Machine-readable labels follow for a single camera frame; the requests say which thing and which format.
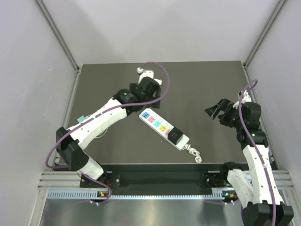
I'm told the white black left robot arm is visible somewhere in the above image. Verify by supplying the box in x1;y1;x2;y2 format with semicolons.
56;77;162;187

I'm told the teal plug adapter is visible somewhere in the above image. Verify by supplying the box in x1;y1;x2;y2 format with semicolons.
77;115;86;123

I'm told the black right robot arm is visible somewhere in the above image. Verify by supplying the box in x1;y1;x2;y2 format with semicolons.
205;98;294;226

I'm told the white coiled power cord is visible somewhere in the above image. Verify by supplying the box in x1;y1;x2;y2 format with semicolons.
182;145;203;163

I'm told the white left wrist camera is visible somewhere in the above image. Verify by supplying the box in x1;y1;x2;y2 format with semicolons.
136;67;154;83

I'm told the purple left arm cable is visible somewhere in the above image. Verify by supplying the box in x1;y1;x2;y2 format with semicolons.
45;61;170;203

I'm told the white multicolour power strip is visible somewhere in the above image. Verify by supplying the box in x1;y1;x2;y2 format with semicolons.
139;108;190;150

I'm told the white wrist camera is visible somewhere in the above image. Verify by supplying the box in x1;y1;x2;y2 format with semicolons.
233;91;252;109
136;67;154;83

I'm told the grey slotted cable duct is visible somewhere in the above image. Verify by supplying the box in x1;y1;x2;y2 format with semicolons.
47;188;238;200

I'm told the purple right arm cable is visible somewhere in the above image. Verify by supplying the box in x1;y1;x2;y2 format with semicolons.
238;79;278;226

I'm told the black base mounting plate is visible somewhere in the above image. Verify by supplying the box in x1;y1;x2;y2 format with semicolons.
80;169;230;189

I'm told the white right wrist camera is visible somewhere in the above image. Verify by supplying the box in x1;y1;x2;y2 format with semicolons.
233;91;252;109

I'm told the black power plug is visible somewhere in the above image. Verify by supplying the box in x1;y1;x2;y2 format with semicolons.
167;127;183;145

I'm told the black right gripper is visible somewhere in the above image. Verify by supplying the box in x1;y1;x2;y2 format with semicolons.
205;97;245;129

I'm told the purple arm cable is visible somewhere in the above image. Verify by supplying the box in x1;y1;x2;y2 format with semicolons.
238;79;278;226
45;61;170;203

